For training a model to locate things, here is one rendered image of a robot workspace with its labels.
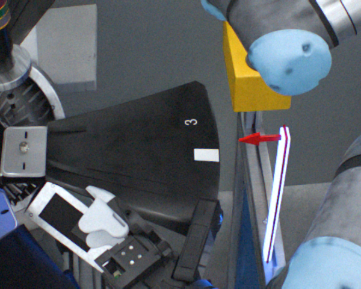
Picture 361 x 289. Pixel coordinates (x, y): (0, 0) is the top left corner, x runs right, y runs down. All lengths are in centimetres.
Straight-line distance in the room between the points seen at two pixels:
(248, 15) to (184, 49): 111
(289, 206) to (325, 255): 185
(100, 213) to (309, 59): 34
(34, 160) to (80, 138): 7
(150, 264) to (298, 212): 153
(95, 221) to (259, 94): 46
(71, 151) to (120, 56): 90
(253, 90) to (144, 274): 49
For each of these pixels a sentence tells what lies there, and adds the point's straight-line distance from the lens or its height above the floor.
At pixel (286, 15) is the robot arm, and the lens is 77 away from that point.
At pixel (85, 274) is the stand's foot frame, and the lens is 220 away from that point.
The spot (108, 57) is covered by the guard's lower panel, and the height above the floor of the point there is 65.
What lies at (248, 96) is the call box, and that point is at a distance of 130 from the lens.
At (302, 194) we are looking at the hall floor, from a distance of 244.
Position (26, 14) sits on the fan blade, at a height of 135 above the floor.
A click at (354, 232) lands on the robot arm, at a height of 152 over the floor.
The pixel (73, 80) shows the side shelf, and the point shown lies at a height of 86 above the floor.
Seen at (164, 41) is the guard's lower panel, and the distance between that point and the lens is 187.
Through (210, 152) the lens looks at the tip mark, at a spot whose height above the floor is 117.
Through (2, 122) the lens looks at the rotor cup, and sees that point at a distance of 109.
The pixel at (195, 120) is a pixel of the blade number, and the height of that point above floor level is 118.
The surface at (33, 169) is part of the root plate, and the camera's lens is 102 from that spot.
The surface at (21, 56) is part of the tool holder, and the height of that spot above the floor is 136.
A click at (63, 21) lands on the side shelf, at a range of 170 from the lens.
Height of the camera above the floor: 199
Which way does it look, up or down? 52 degrees down
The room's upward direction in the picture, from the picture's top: 1 degrees counter-clockwise
